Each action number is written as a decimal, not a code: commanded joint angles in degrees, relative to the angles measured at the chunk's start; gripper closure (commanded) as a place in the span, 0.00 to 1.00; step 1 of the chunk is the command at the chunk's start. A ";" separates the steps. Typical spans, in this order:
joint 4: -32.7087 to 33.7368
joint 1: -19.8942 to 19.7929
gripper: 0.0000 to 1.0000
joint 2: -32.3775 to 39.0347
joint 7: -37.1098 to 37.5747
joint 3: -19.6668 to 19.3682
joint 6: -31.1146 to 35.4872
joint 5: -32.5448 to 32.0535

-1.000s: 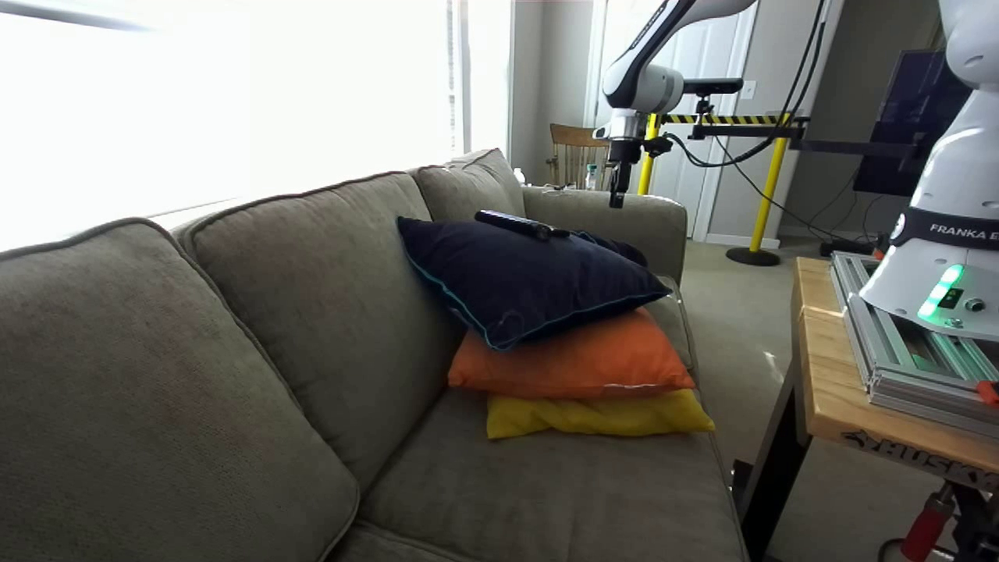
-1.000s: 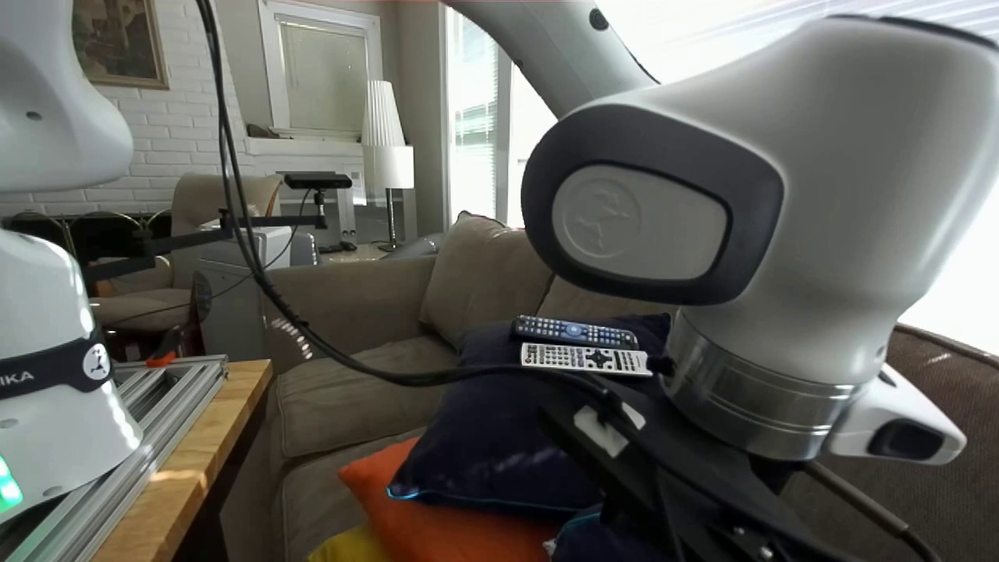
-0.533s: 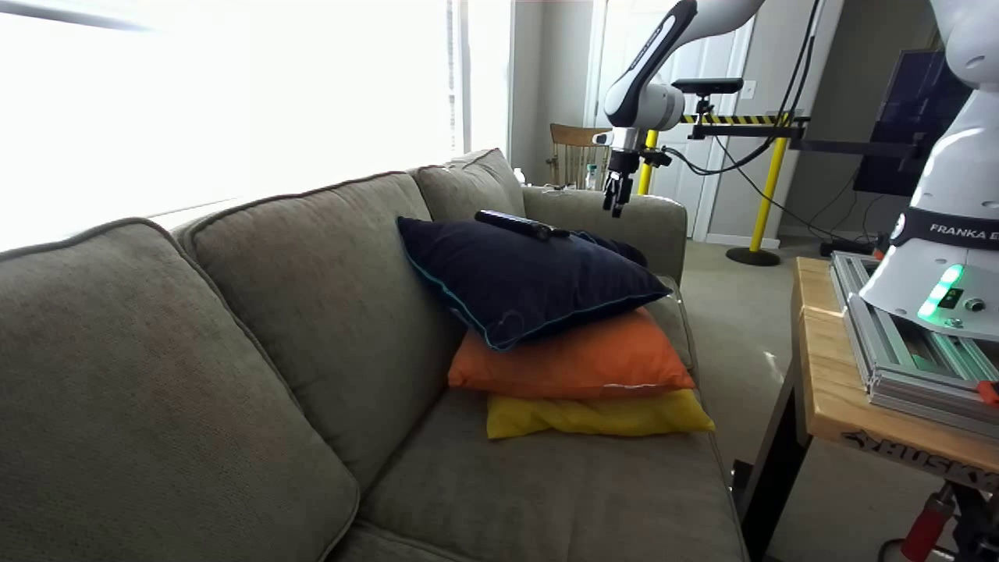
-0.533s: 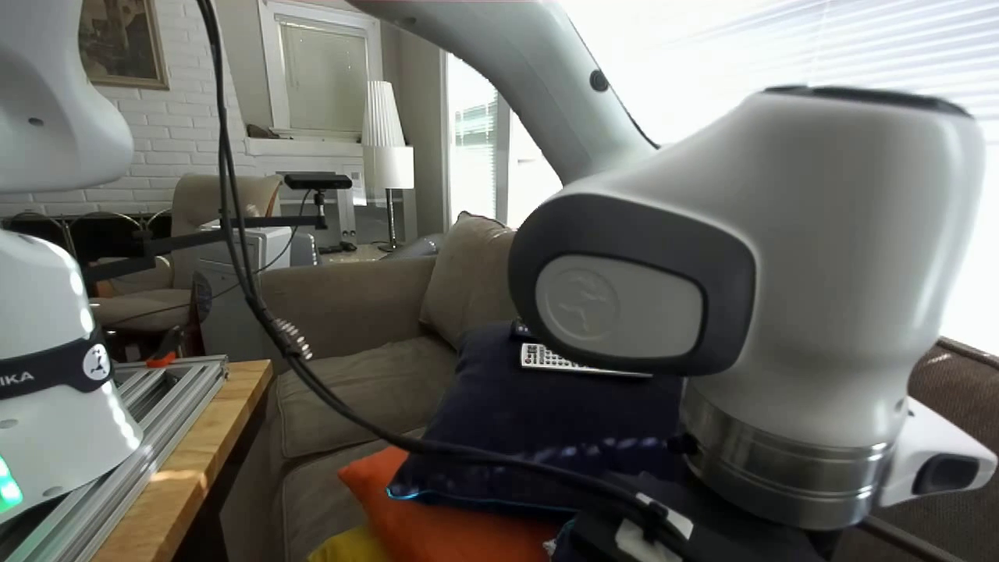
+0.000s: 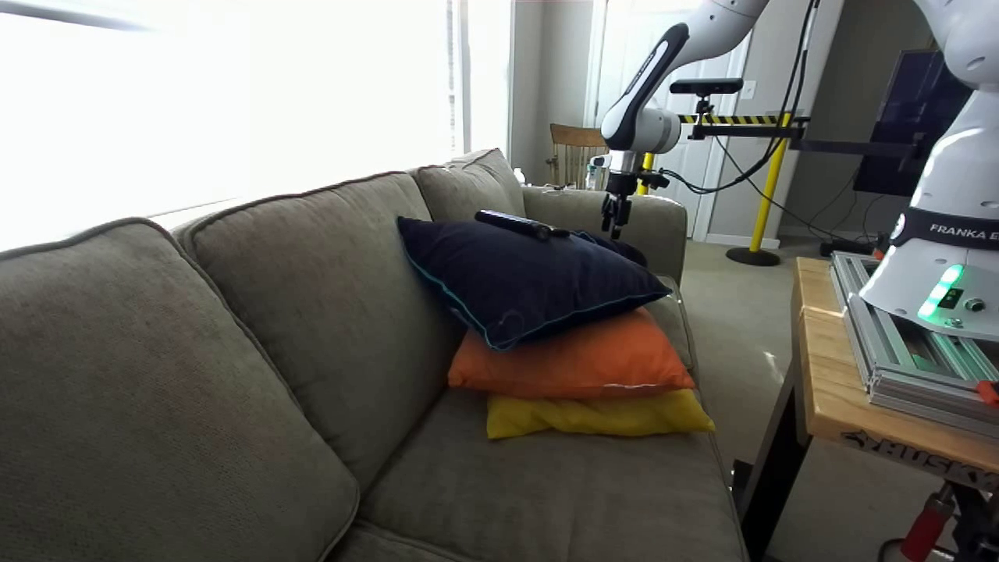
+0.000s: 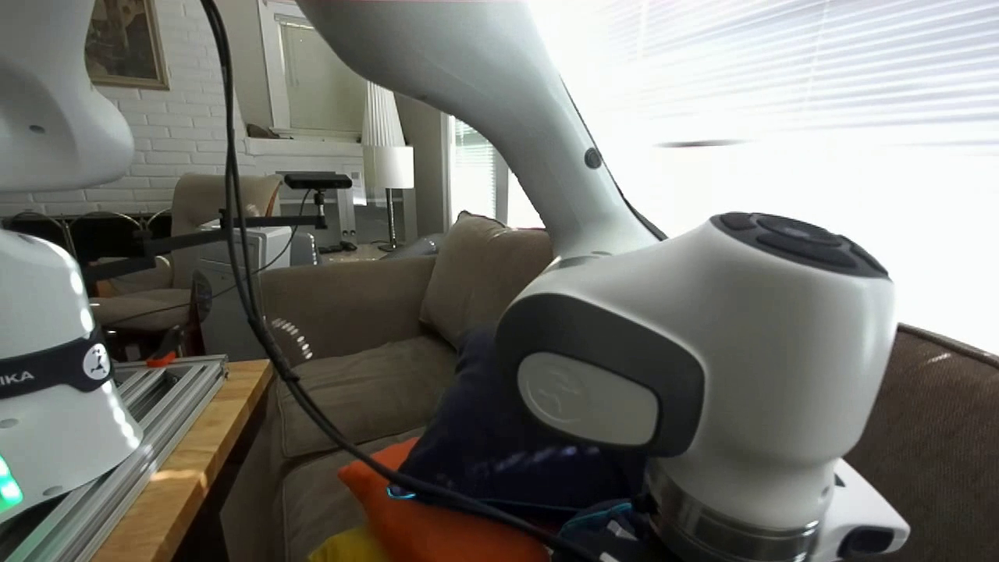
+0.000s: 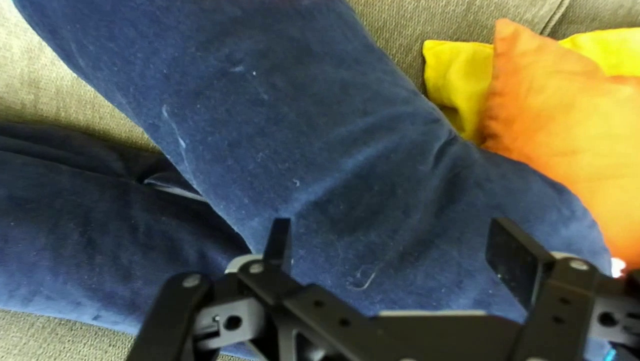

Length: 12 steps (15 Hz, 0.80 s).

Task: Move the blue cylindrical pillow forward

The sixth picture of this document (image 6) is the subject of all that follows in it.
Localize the yellow square pillow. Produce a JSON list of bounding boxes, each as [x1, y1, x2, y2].
[[307, 517, 393, 562]]

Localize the wooden table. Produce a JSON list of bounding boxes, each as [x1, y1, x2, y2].
[[90, 355, 279, 562]]

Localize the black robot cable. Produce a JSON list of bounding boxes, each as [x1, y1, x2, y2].
[[197, 0, 597, 562]]

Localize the white machine on left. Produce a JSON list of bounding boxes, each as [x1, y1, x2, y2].
[[0, 353, 230, 562]]

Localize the white floor lamp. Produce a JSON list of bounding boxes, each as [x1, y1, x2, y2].
[[359, 82, 419, 256]]

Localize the white window blinds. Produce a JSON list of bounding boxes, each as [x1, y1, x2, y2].
[[523, 0, 999, 358]]

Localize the black camera on stand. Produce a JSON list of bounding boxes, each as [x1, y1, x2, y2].
[[282, 170, 356, 196]]

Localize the grey fabric sofa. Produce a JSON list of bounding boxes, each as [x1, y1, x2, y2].
[[215, 209, 999, 562]]

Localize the framed wall picture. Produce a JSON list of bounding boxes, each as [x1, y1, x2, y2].
[[84, 0, 171, 95]]

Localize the navy square pillow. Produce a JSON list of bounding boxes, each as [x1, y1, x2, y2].
[[415, 328, 650, 525]]

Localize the grey box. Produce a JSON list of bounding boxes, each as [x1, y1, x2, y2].
[[187, 222, 296, 361]]

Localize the orange square pillow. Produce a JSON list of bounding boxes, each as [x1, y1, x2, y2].
[[333, 433, 571, 562]]

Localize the beige armchair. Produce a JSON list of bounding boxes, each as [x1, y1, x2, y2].
[[90, 173, 291, 336]]

